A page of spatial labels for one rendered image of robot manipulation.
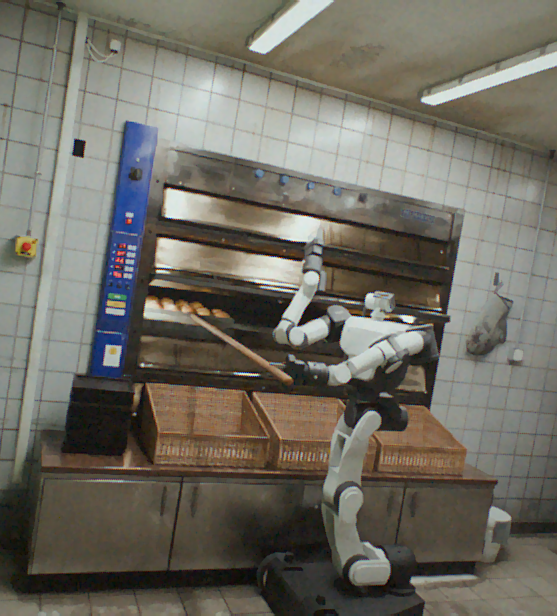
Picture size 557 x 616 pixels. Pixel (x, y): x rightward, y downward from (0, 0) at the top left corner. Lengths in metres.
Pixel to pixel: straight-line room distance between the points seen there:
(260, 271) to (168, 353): 0.67
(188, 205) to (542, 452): 2.98
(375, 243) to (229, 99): 1.17
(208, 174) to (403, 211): 1.21
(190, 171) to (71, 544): 1.87
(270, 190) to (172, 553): 1.91
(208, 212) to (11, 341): 1.17
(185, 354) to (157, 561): 1.03
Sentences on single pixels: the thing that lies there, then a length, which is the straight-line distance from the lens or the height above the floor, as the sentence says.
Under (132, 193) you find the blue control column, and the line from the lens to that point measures 3.24.
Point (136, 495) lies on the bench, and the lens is 2.95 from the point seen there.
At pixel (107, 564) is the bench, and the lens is 3.06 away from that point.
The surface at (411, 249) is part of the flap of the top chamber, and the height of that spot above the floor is 1.80.
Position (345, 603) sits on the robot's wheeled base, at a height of 0.17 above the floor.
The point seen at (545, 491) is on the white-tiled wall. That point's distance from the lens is 4.93.
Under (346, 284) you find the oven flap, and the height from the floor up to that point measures 1.52.
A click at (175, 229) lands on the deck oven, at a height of 1.66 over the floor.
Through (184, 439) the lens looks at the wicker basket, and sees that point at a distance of 2.96.
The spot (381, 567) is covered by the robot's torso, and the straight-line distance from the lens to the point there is 3.03.
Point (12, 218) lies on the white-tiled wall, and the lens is 3.23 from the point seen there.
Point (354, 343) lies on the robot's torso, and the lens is 2.70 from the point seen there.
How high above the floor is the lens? 1.53
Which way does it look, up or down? 3 degrees down
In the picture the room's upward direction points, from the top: 9 degrees clockwise
